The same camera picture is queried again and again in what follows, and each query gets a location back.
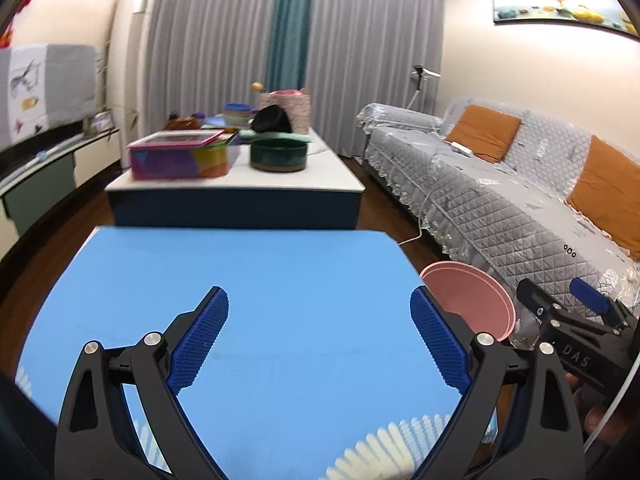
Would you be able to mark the teal curtain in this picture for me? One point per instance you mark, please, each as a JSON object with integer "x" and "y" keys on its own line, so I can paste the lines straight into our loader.
{"x": 290, "y": 25}

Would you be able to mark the grey deer-print cover cloth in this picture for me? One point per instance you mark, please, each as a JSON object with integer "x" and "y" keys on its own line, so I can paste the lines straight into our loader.
{"x": 50, "y": 80}

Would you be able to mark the white stand lamp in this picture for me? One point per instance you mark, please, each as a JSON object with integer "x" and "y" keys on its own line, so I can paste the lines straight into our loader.
{"x": 419, "y": 72}

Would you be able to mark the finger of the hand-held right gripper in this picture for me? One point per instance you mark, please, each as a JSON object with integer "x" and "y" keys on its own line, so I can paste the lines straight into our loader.
{"x": 590, "y": 295}
{"x": 532, "y": 297}

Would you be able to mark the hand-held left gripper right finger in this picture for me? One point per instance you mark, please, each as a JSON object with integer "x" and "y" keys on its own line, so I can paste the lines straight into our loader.
{"x": 440, "y": 345}

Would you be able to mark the brown teapot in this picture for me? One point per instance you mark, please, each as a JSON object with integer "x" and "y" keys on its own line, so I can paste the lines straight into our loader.
{"x": 180, "y": 124}

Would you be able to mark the grey curtain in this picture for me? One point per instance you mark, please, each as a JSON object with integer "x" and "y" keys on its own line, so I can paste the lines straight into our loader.
{"x": 375, "y": 50}
{"x": 210, "y": 45}

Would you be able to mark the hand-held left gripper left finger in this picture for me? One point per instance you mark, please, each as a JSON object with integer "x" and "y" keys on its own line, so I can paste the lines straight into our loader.
{"x": 200, "y": 345}

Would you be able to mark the thin-stemmed green plant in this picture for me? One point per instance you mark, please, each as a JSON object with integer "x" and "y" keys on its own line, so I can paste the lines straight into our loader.
{"x": 122, "y": 105}

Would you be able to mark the light green cloth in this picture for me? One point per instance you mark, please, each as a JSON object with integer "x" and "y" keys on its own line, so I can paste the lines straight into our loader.
{"x": 300, "y": 136}

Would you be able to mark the white rod with blue bead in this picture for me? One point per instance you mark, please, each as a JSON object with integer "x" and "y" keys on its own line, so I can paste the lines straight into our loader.
{"x": 42, "y": 156}

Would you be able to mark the framed landscape picture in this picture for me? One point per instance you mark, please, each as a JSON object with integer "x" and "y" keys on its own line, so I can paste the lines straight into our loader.
{"x": 560, "y": 2}

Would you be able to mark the pink plastic bin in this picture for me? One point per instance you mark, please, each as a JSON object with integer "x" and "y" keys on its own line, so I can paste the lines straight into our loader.
{"x": 465, "y": 290}

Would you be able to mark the dark green round tin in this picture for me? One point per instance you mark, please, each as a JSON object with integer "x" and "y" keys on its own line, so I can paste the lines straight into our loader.
{"x": 277, "y": 155}

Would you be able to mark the colourful rectangular tin box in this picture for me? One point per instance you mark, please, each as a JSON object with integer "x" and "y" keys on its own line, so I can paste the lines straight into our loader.
{"x": 175, "y": 162}

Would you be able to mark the grey quilted sofa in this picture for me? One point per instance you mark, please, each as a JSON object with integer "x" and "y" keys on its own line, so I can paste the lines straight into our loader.
{"x": 475, "y": 195}

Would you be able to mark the small photo frame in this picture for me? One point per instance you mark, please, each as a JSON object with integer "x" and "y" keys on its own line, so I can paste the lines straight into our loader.
{"x": 104, "y": 122}

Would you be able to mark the stack of colourful bowls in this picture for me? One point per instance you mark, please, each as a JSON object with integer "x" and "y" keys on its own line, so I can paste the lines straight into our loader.
{"x": 237, "y": 112}

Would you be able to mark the person's right hand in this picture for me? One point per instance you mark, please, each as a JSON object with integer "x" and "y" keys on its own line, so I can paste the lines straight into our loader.
{"x": 595, "y": 417}

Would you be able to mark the black round hat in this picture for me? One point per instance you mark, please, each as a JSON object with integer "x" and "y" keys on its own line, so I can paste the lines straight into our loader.
{"x": 272, "y": 120}

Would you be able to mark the orange cushion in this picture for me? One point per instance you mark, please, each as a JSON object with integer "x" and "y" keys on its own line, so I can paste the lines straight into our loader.
{"x": 607, "y": 190}
{"x": 482, "y": 132}

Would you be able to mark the white-topped dark coffee table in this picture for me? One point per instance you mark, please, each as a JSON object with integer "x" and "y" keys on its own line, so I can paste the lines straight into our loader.
{"x": 235, "y": 205}

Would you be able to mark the white power strip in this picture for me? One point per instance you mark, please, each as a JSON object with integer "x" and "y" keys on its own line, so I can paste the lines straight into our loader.
{"x": 461, "y": 148}

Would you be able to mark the white and green cabinet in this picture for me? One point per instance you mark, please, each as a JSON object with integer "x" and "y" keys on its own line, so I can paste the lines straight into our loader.
{"x": 50, "y": 190}

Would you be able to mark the yellow artificial flower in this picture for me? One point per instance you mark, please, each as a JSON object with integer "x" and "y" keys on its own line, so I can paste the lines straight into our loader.
{"x": 258, "y": 87}

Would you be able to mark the white standing air conditioner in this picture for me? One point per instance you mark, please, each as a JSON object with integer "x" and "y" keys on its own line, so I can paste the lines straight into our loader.
{"x": 130, "y": 60}

